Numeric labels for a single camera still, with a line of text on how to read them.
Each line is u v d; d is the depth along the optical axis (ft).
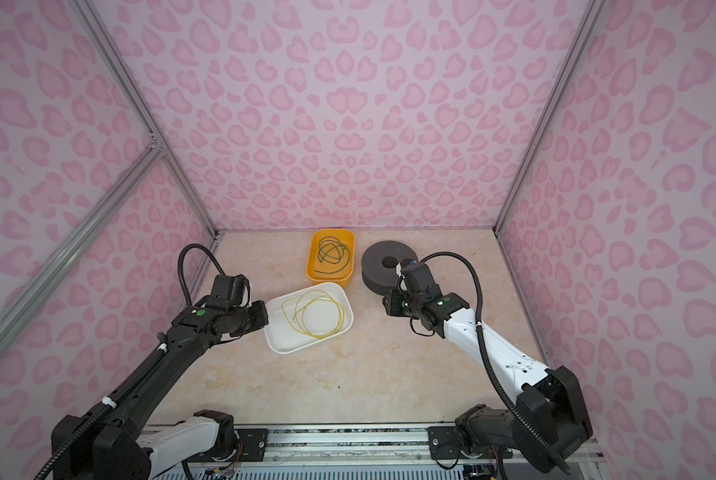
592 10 2.27
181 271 2.02
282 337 2.68
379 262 3.40
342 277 3.30
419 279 2.03
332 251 3.71
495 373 1.41
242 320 2.24
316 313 2.89
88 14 2.26
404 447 2.42
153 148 2.96
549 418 1.31
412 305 2.24
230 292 2.09
